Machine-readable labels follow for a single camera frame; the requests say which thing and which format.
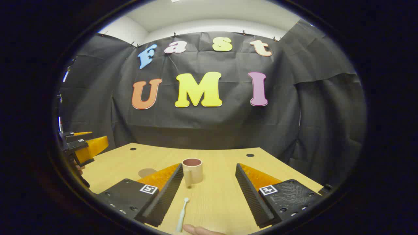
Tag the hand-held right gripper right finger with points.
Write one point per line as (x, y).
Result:
(251, 199)

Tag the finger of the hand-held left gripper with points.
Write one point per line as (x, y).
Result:
(76, 137)
(93, 147)

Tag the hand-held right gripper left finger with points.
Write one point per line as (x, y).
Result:
(166, 195)

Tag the pale green toothbrush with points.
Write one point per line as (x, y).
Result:
(181, 217)

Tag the round brown coaster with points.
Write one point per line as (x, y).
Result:
(146, 172)

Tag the beige cup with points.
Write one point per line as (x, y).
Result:
(196, 173)

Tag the wooden desktop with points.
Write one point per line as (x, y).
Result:
(218, 202)

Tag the black backdrop cloth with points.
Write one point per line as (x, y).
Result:
(212, 127)

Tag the black desk edge bracket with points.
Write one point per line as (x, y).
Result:
(326, 188)

